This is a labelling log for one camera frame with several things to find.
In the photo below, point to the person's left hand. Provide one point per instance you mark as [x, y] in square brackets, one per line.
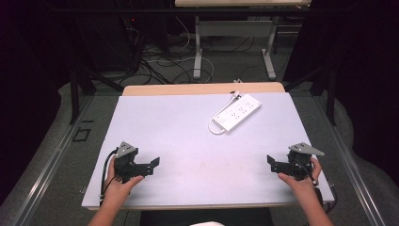
[120, 188]

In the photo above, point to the white power strip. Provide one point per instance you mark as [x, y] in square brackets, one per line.
[240, 112]

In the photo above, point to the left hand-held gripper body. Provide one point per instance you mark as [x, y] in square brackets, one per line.
[127, 157]

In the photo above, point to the dark computer tower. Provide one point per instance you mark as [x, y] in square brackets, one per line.
[106, 40]

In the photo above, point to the black metal stand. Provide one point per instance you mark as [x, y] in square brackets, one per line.
[330, 94]
[74, 94]

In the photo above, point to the white table cover board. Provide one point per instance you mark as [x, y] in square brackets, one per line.
[188, 150]

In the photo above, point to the white desk with metal legs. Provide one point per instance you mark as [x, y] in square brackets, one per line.
[235, 28]

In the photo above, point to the person's dark clothing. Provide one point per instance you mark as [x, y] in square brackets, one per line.
[207, 216]

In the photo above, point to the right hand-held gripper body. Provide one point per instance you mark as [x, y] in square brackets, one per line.
[300, 161]

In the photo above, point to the person's right hand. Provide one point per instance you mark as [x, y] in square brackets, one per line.
[301, 183]

